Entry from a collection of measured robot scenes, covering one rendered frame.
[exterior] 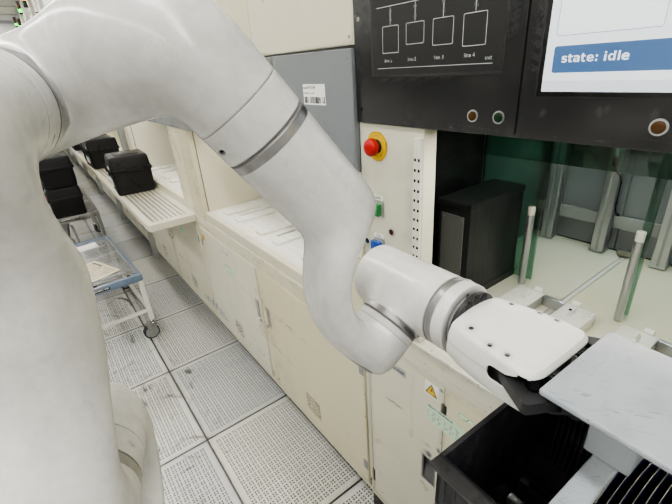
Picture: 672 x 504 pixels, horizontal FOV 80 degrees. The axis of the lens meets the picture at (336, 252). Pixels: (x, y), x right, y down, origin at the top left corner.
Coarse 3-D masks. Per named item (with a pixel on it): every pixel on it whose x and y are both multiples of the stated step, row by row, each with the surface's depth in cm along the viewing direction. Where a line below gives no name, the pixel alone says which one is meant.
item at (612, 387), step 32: (608, 352) 35; (640, 352) 35; (576, 384) 32; (608, 384) 32; (640, 384) 32; (512, 416) 45; (544, 416) 51; (576, 416) 30; (608, 416) 29; (640, 416) 29; (448, 448) 39; (480, 448) 42; (512, 448) 48; (544, 448) 54; (576, 448) 49; (608, 448) 33; (640, 448) 27; (448, 480) 36; (480, 480) 45; (512, 480) 52; (544, 480) 53; (576, 480) 33; (608, 480) 33
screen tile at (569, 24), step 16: (576, 0) 52; (592, 0) 51; (608, 0) 50; (624, 0) 48; (640, 0) 47; (656, 0) 46; (560, 16) 54; (576, 16) 53; (592, 16) 52; (608, 16) 50; (624, 16) 49; (640, 16) 48; (656, 16) 47; (560, 32) 55; (576, 32) 53; (592, 32) 52
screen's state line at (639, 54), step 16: (560, 48) 56; (576, 48) 54; (592, 48) 53; (608, 48) 51; (624, 48) 50; (640, 48) 49; (656, 48) 47; (560, 64) 56; (576, 64) 55; (592, 64) 53; (608, 64) 52; (624, 64) 50; (640, 64) 49; (656, 64) 48
